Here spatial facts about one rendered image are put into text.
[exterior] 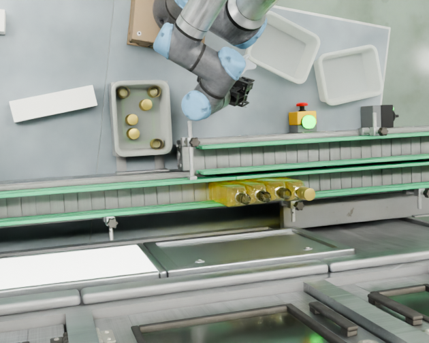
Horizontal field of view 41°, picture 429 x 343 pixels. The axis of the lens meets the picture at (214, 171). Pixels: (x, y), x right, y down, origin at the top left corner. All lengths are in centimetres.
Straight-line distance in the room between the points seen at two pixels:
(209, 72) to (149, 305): 57
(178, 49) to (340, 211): 84
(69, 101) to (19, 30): 25
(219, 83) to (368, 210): 80
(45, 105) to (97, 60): 22
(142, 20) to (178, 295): 87
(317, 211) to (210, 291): 75
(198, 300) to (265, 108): 90
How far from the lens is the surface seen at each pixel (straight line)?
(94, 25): 183
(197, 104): 142
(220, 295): 122
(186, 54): 138
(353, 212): 195
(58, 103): 174
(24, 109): 174
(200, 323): 111
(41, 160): 180
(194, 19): 135
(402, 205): 205
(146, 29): 175
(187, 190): 173
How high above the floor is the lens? 255
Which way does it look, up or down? 73 degrees down
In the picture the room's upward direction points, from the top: 103 degrees clockwise
